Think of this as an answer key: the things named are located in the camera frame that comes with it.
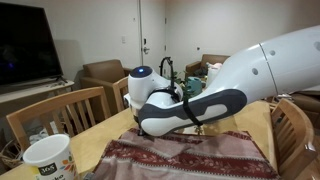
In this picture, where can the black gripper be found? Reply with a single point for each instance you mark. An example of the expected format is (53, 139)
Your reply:
(136, 120)

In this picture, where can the red patterned cloth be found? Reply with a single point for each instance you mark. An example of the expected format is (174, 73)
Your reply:
(200, 160)

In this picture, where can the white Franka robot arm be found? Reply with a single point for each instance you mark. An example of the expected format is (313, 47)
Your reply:
(283, 63)

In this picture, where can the wooden dining chair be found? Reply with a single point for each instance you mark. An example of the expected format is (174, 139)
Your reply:
(117, 96)
(296, 133)
(50, 103)

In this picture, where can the brown armchair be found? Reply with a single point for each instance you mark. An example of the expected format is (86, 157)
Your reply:
(203, 61)
(103, 71)

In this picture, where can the teal watering can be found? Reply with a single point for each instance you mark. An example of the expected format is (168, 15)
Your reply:
(196, 85)

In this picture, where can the white paper cup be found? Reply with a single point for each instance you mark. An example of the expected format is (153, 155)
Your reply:
(50, 153)

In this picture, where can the white door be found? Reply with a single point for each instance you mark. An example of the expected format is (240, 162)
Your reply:
(153, 26)

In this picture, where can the light television stand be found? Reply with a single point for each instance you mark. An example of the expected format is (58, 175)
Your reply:
(33, 90)

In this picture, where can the wicker basket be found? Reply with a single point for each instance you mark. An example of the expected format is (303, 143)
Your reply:
(10, 156)

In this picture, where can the black flat television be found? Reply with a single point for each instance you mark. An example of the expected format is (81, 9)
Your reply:
(26, 46)

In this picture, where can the brown sofa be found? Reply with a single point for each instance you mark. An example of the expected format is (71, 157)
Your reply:
(306, 100)

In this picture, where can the white light switch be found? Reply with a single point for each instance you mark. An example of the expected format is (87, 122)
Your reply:
(123, 40)

